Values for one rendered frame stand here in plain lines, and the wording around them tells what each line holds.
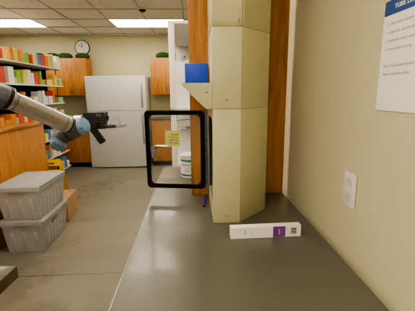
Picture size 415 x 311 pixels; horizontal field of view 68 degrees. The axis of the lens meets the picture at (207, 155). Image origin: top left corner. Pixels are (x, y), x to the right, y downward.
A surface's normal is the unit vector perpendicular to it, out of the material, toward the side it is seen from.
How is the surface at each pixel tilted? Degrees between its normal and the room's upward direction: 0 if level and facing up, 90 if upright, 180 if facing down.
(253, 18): 90
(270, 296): 0
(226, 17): 90
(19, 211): 96
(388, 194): 90
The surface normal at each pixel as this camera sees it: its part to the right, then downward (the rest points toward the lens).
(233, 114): 0.05, 0.20
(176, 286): -0.01, -0.98
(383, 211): -1.00, 0.02
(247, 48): 0.74, 0.13
